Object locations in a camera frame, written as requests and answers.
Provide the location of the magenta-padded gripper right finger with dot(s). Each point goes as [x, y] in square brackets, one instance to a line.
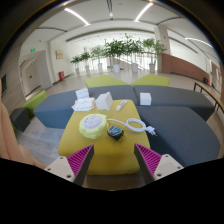
[150, 160]

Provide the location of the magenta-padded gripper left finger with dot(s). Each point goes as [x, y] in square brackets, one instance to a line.
[78, 161]

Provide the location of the wide grey upholstered seat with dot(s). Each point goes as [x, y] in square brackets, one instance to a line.
[180, 133]

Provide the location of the round yellow-green power strip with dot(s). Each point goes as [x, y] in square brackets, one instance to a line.
[91, 123]

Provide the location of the clear-wrapped tissue pack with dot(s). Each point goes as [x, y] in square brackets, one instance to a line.
[83, 104]

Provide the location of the long grey upholstered seat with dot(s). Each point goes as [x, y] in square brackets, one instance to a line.
[50, 111]

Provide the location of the small white cube box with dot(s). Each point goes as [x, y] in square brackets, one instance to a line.
[145, 99]

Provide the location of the white tube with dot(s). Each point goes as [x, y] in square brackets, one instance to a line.
[121, 105]

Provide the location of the large white box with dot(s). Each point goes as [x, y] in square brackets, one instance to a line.
[104, 101]

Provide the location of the stack of white tissue packs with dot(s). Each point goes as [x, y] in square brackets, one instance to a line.
[82, 93]

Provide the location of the dark grey block seat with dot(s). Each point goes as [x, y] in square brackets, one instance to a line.
[19, 119]

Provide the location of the lime green bench seat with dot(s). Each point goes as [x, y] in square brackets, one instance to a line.
[33, 103]

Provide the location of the person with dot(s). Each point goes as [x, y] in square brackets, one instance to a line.
[8, 133]

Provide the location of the lime green upholstered seat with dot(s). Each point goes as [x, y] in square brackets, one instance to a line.
[103, 81]
[150, 80]

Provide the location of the red fire extinguisher box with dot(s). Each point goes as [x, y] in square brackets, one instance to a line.
[61, 76]

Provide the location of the wooden bench with black legs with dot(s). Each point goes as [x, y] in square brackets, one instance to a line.
[210, 91]

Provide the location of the wooden shelf unit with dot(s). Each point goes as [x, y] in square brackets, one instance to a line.
[218, 80]

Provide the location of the group of potted plants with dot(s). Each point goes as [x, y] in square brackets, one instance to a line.
[115, 48]

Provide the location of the green exit sign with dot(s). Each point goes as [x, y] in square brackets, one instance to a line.
[33, 50]

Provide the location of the group of ceiling strip lights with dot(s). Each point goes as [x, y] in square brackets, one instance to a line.
[76, 16]

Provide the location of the dark wall screen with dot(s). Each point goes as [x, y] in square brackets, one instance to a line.
[3, 85]

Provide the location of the framed wall picture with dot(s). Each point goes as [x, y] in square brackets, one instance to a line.
[59, 54]

